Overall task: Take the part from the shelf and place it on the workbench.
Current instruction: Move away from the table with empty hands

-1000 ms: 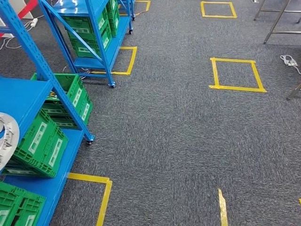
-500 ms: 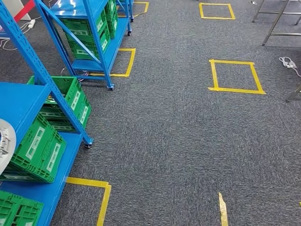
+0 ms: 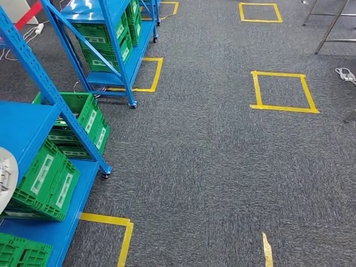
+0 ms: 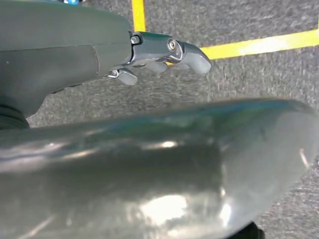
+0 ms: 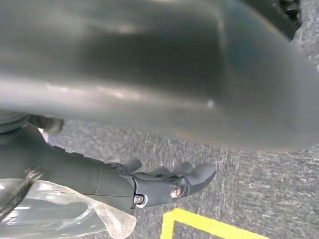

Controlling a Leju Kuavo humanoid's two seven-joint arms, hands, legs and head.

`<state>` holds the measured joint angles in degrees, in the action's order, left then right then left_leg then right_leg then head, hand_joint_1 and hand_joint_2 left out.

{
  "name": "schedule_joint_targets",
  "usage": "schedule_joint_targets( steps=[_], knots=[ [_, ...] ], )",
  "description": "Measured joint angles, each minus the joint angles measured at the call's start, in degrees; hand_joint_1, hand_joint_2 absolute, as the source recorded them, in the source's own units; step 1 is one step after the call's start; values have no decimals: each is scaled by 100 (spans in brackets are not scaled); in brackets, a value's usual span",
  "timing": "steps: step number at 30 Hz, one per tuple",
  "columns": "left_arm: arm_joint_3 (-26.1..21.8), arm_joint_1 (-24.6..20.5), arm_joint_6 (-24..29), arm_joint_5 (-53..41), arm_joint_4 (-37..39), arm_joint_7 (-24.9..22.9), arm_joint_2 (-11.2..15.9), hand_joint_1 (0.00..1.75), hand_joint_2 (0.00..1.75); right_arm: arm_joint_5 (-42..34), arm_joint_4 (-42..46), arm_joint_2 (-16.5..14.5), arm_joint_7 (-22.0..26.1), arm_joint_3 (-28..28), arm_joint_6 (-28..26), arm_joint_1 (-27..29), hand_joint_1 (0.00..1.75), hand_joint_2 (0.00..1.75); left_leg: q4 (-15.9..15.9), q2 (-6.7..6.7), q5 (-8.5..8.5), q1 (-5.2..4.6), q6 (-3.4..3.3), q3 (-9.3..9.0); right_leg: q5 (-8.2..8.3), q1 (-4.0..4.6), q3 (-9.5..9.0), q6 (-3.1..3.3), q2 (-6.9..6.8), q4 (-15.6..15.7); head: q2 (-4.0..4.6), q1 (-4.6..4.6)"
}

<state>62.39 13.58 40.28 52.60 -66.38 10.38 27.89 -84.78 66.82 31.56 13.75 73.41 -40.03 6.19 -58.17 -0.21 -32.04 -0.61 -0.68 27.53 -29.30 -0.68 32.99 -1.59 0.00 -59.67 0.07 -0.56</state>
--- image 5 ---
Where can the yellow floor tape strip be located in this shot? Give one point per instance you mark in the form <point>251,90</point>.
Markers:
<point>212,226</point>
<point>167,227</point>

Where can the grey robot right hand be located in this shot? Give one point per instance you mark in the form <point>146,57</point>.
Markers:
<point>149,66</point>

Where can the clear plastic film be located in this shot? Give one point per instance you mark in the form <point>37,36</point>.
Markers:
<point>62,217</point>

